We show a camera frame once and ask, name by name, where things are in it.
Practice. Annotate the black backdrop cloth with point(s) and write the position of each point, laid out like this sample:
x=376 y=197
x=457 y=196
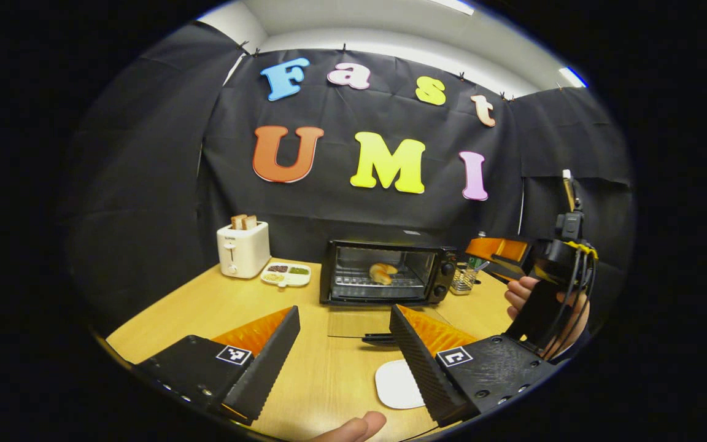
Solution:
x=341 y=209

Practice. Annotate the ceiling light panel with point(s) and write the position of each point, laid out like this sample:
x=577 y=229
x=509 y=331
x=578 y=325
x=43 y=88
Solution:
x=455 y=5
x=573 y=77

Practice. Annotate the black electric oven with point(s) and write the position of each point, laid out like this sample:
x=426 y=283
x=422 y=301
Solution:
x=445 y=279

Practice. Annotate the golden croissant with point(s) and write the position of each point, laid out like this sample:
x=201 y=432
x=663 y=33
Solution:
x=382 y=273

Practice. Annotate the toast slice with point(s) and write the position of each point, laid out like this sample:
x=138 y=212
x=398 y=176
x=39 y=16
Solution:
x=238 y=221
x=250 y=222

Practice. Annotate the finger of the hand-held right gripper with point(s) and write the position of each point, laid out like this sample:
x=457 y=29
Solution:
x=501 y=250

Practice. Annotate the white square plate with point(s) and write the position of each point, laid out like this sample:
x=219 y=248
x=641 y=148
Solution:
x=396 y=387

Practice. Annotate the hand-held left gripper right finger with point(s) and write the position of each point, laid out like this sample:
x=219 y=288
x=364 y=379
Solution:
x=418 y=362

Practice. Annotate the white divided condiment dish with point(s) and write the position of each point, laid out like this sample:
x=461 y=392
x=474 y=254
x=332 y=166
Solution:
x=286 y=274

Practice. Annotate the green plastic bottle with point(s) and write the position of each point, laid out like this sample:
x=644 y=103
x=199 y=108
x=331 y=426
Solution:
x=481 y=234

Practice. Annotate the clear glass holder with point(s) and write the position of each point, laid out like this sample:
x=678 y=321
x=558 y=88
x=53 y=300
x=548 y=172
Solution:
x=463 y=279

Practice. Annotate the white toaster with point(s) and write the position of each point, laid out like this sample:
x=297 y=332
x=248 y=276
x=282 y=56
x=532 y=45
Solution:
x=243 y=252

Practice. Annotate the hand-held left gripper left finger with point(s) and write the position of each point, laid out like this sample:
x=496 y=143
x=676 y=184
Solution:
x=270 y=359

